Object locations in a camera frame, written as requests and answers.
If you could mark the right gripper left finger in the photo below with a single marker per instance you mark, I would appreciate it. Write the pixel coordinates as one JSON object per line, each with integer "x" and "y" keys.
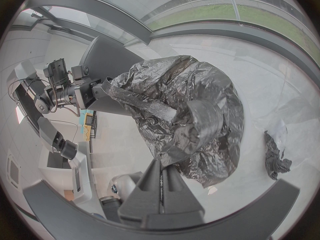
{"x": 147, "y": 196}

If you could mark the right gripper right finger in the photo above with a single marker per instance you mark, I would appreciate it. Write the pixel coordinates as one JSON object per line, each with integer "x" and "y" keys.
{"x": 185, "y": 204}

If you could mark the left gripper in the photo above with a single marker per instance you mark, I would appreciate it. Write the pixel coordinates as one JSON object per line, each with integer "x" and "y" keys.
{"x": 85, "y": 96}

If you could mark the black plastic bag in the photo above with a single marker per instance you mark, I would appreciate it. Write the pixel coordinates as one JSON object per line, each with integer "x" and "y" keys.
{"x": 175, "y": 84}

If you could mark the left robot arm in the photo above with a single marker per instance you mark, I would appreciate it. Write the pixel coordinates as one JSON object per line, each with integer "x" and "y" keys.
{"x": 56, "y": 71}

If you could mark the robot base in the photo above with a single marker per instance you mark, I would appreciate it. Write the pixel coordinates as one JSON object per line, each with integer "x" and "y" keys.
{"x": 125, "y": 184}

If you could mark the crumpled black plastic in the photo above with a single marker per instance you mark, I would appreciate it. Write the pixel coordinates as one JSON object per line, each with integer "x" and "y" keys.
{"x": 272, "y": 156}

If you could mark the window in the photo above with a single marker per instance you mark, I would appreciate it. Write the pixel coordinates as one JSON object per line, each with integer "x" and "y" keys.
{"x": 100, "y": 11}

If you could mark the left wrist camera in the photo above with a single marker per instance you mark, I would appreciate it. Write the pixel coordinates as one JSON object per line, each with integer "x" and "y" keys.
{"x": 80, "y": 72}

